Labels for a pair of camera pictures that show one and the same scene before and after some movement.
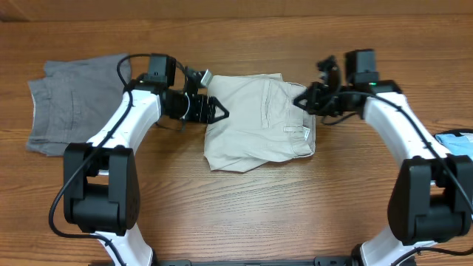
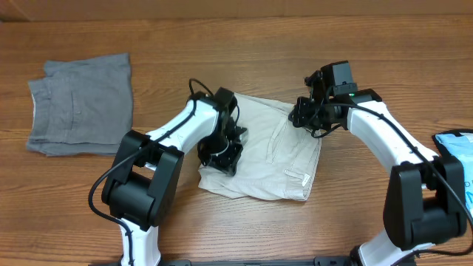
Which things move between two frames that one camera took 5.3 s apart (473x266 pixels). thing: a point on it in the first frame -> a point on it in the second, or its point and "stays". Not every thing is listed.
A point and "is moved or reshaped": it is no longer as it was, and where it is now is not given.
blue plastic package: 457,145 stays
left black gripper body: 194,108 -> 217,151
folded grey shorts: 74,100 stays
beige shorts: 264,124 is moved or reshaped
